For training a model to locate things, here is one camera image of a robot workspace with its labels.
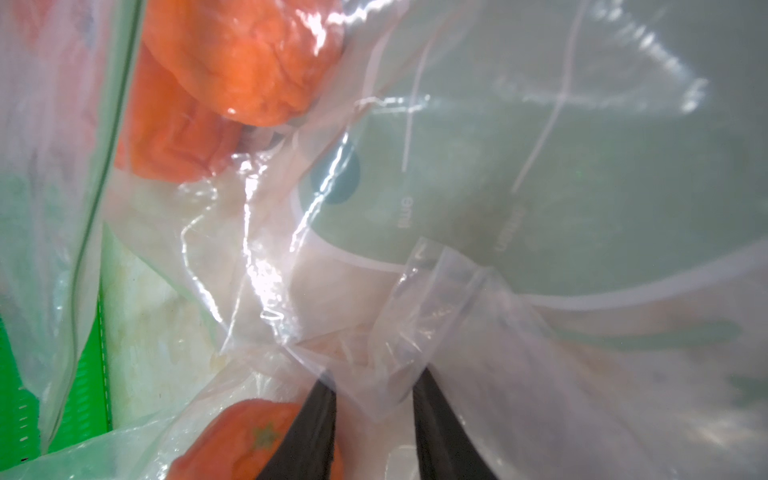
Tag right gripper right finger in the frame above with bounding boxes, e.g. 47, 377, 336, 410
412, 369, 497, 480

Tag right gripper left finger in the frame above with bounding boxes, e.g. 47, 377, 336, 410
256, 378, 337, 480

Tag oranges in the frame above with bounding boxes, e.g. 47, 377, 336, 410
166, 398, 345, 479
115, 1, 344, 184

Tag blue zip clear bag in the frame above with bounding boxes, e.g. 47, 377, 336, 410
5, 243, 767, 479

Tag green zip bag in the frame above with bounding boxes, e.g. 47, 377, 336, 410
200, 1, 767, 377
1, 1, 359, 450

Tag green plastic basket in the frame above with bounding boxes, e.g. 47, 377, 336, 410
0, 287, 115, 472

